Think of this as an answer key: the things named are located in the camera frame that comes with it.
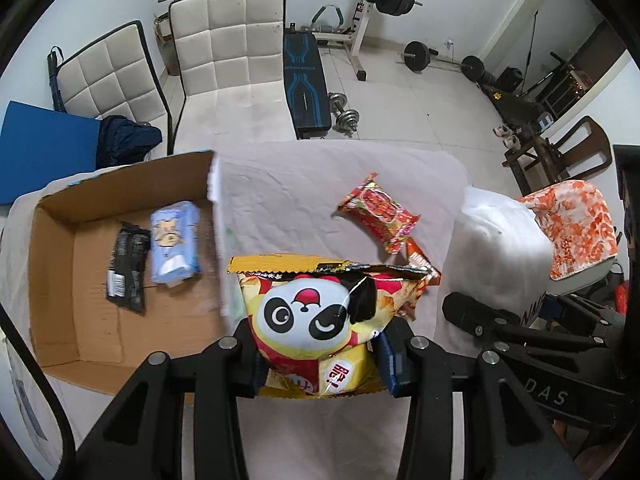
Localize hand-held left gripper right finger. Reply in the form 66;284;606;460
378;317;577;480

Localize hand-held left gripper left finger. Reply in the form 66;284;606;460
75;317;270;480

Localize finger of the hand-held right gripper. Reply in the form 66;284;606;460
544;292;627;333
442;291;532;357

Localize yellow panda chip bag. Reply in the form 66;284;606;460
227;254;432;400

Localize brown cardboard box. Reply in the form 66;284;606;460
27;150;236;396

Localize orange brown snack packet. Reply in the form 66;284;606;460
395;237;443;322

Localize white pillow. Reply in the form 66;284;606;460
442;186;554;327

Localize orange floral cloth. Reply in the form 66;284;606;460
517;180;621;282

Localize red patterned snack packet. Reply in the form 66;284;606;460
336;172;422;255

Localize light blue tissue packet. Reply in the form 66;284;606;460
149;201;203;288

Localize dark wooden chair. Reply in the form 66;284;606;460
501;115;614;197

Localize black snack packet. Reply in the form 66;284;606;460
106;221;152;315

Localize white shoes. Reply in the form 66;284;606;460
493;124;525;150

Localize white table cloth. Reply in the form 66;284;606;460
0;140;473;480

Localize chrome dumbbell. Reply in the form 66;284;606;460
327;92;361;137

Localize black bag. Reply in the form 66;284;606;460
496;66;525;95

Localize short barbell with black plates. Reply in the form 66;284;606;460
399;40;487;82

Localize dark blue garment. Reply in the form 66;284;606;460
97;115;164;169

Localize black blue weight bench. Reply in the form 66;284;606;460
282;24;334;141

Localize white barbell rack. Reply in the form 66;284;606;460
349;0;392;82

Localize blue foam mat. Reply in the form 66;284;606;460
0;101;104;207

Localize large white quilted chair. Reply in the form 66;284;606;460
167;0;297;155

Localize small white quilted chair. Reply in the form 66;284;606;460
55;20;169;135

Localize grey curved exercise handle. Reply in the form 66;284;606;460
309;4;347;32

